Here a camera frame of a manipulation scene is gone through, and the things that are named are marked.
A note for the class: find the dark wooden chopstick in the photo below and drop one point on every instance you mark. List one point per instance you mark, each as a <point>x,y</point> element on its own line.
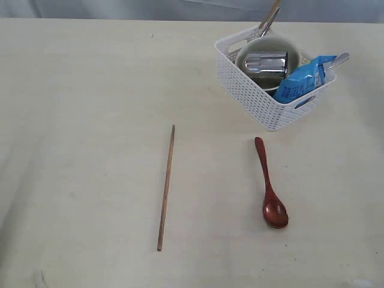
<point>166,190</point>

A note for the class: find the reddish brown wooden spoon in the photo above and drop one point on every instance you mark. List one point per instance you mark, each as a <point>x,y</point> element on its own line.
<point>274,211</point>

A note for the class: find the light wooden chopstick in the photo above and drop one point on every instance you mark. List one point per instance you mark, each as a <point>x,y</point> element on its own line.
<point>276,5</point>

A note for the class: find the white woven plastic basket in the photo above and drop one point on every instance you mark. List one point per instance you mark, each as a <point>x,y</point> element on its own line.
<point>257,102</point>

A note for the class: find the pale green ceramic bowl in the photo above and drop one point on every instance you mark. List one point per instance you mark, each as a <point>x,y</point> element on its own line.
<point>270,43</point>

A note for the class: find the shiny stainless steel cup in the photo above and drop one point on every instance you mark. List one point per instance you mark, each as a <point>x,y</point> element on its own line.
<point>266,64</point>

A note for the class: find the blue snack packet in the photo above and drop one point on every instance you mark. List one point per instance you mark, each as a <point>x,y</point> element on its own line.
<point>303,80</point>

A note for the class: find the short metal spoon handle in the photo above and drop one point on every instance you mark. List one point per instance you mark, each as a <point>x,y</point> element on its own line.
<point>339,60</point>

